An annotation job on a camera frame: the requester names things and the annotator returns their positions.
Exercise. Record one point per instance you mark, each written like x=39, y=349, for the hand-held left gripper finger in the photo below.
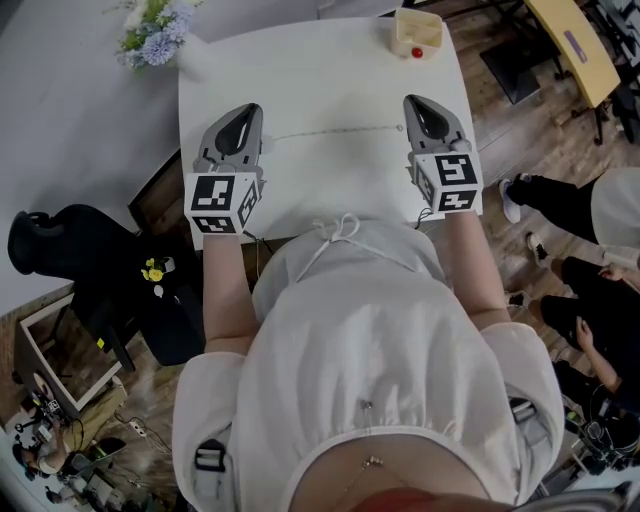
x=256, y=140
x=214, y=135

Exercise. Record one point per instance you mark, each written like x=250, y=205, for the yellow curved table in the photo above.
x=595, y=70

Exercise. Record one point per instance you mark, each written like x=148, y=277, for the small white egg-shaped object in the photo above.
x=158, y=290

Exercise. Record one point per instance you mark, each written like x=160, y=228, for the cream plastic container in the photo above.
x=417, y=30

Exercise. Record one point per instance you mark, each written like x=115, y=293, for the open wooden frame box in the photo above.
x=60, y=380

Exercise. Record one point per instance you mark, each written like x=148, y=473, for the blue and white flower bouquet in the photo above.
x=160, y=35

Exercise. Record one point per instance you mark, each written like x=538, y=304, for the purple strip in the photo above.
x=576, y=46

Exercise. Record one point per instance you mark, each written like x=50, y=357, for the yellow flower toy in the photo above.
x=155, y=272

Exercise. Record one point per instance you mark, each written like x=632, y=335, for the black mesh office chair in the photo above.
x=85, y=250

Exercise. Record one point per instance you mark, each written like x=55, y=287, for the white table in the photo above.
x=325, y=80

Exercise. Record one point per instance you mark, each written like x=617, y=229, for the small red ball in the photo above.
x=416, y=52

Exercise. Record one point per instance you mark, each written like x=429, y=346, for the white power strip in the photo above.
x=136, y=427

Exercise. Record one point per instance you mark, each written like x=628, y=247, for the black box with yellow sticker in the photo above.
x=112, y=330

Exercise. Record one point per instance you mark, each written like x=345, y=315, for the person's white top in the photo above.
x=375, y=360

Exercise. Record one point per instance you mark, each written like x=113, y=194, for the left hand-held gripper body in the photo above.
x=210, y=197

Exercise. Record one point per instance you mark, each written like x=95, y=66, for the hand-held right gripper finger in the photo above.
x=452, y=125
x=414, y=132

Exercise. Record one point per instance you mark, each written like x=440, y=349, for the person's right forearm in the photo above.
x=475, y=275

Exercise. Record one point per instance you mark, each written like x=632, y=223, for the black floor base plate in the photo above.
x=515, y=67

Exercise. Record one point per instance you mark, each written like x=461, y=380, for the person's left forearm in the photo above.
x=227, y=295

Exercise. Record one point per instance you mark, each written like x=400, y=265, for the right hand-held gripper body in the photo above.
x=455, y=175

